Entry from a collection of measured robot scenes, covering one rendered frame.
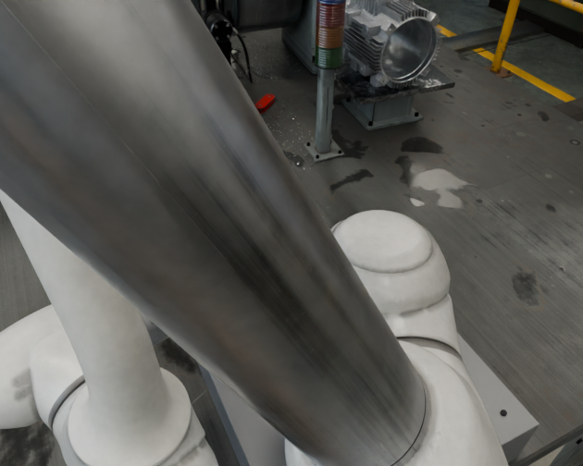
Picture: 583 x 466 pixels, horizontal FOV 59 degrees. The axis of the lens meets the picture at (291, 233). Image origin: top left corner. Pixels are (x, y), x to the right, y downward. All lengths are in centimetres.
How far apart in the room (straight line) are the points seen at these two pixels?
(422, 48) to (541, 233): 55
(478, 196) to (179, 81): 110
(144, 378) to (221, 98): 28
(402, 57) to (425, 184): 37
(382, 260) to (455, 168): 83
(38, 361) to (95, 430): 13
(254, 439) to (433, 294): 31
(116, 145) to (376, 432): 23
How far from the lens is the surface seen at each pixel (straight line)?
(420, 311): 53
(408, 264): 51
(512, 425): 76
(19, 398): 58
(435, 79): 144
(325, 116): 125
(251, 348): 24
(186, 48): 19
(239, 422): 71
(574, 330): 103
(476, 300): 101
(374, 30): 130
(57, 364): 56
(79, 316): 40
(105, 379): 42
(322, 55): 117
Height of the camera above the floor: 153
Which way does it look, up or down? 43 degrees down
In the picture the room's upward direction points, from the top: straight up
